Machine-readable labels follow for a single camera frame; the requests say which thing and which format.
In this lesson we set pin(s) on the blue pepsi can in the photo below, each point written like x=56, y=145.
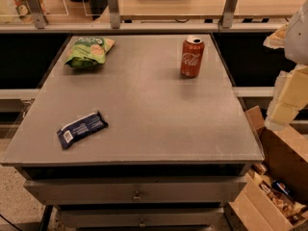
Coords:
x=281, y=187

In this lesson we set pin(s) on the middle metal bracket post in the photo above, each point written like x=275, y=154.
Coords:
x=115, y=19

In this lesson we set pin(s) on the snack packets in box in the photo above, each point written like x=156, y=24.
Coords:
x=292, y=210

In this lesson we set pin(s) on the open cardboard box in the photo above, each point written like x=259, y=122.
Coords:
x=286, y=160

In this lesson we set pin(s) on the green rice chip bag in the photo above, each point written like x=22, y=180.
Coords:
x=88, y=52

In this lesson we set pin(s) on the left metal bracket post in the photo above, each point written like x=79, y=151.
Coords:
x=37, y=14

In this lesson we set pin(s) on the lower grey drawer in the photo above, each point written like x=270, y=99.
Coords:
x=140, y=218

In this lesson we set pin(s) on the grey drawer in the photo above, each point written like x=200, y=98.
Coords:
x=85, y=191
x=140, y=218

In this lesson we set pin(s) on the right metal bracket post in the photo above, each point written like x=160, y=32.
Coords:
x=228, y=13

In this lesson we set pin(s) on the orange coca-cola can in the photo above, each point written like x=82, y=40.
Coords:
x=192, y=53

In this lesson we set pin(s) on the upper grey drawer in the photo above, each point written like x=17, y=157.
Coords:
x=85, y=191

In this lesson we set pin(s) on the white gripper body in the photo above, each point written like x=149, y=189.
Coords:
x=297, y=38

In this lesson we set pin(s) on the blue rxbar blueberry wrapper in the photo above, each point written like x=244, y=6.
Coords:
x=81, y=128

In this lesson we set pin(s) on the metal bracket post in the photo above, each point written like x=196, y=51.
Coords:
x=115, y=19
x=228, y=13
x=37, y=14

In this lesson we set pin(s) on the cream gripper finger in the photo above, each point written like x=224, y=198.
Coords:
x=277, y=39
x=290, y=96

